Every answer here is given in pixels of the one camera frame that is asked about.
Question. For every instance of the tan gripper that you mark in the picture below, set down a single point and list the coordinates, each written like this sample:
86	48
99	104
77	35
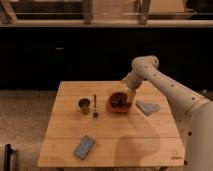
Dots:
130	95

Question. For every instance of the dark grape bunch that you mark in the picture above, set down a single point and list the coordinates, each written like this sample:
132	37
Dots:
118	101

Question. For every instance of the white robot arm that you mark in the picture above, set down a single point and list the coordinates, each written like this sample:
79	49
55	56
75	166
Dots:
199	146

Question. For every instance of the orange bowl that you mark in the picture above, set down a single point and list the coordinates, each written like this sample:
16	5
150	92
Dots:
122	109

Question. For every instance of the blue folded cloth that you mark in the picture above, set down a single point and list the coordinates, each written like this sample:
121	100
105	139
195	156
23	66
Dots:
147	108

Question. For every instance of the dark metal cup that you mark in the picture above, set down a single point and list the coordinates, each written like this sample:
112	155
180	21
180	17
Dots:
84	105

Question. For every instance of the wooden folding table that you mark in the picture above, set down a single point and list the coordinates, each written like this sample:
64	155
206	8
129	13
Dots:
121	140

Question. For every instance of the blue sponge near front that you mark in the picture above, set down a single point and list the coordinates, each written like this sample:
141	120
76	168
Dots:
84	147

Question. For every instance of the black object at floor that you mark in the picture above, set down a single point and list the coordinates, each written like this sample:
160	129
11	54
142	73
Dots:
8	154

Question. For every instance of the wooden shelf frame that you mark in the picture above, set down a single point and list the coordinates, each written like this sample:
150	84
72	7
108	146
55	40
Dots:
107	13

